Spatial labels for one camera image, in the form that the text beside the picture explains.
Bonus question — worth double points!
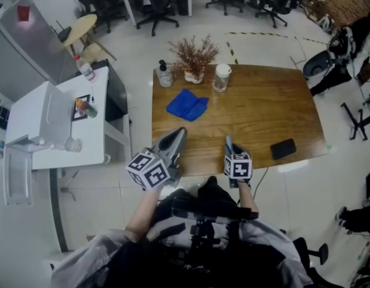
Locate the white box appliance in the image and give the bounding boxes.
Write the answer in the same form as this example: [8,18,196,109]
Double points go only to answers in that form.
[4,80,73,150]

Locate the white tray panel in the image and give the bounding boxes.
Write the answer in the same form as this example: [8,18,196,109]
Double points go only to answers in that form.
[2,147,34,206]

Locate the round grey floor device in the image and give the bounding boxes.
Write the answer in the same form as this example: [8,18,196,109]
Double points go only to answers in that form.
[302,50,335,79]

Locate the black picture frame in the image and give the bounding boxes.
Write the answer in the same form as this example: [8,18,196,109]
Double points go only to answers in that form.
[71,94,93,122]

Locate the person's left forearm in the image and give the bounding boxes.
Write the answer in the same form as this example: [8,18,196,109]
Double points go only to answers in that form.
[124,187,162,243]

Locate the plastic water bottle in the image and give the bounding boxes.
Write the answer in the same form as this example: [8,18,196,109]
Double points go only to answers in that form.
[74,53,97,82]

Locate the striped floor tape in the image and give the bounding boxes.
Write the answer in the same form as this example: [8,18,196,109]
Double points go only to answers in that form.
[225,31,330,65]

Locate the person's black trousers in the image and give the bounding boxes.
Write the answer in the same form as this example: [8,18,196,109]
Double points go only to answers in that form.
[154,175,260,222]

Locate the grey metal cabinet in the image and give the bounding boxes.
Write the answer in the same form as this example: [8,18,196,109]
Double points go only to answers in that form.
[0,0,67,101]

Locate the red cup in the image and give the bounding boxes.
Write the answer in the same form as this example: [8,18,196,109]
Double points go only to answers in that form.
[16,5,31,22]

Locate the blue cloth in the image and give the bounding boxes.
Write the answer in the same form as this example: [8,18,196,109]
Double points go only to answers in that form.
[166,88,210,122]

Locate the person's right forearm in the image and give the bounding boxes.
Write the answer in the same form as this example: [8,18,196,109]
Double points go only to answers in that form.
[237,181,260,219]

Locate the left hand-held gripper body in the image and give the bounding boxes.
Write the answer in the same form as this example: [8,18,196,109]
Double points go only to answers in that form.
[125,144,183,191]

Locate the black router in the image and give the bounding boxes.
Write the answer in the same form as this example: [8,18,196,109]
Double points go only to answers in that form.
[50,20,73,43]

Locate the black chair armrest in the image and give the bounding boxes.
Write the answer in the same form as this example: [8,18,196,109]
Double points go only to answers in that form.
[292,236,329,266]

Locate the glass jar with white lid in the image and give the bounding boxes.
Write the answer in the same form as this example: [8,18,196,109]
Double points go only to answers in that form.
[211,63,232,94]

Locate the round wooden stool table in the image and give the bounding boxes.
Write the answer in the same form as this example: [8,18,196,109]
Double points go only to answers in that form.
[59,13,117,63]

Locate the clear glass cup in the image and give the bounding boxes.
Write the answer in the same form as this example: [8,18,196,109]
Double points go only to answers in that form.
[63,136,83,154]

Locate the dried plant in vase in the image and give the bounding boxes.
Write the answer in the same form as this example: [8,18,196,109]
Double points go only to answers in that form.
[167,34,222,85]

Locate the black chest harness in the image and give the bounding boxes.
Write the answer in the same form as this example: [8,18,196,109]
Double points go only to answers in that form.
[189,217,222,251]

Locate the clear pump bottle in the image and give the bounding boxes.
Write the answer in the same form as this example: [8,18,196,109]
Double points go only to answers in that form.
[156,59,175,88]

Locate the black floor stand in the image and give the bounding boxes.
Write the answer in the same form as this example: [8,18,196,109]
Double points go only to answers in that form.
[340,100,370,142]

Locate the black low cabinet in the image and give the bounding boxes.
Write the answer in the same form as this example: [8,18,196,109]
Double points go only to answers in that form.
[91,59,129,123]

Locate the person's grey jacket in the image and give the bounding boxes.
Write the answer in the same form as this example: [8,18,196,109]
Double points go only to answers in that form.
[50,214,315,288]

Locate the white side table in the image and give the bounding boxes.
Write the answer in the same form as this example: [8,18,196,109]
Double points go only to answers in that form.
[5,65,132,171]

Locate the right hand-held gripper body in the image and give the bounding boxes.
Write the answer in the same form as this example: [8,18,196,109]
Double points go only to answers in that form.
[223,152,254,189]

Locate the black phone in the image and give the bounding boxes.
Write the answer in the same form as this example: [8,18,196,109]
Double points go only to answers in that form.
[269,137,298,161]

